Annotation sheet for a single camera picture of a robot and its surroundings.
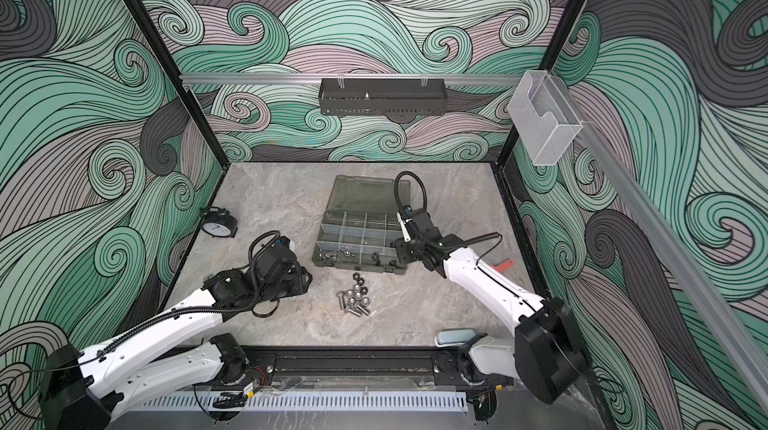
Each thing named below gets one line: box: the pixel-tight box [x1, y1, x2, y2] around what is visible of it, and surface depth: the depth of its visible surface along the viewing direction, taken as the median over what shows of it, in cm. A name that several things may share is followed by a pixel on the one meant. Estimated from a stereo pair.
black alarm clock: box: [200, 206, 238, 238], surface depth 96 cm
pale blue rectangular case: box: [434, 329, 477, 347], surface depth 77 cm
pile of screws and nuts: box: [336, 272, 371, 317], surface depth 86 cm
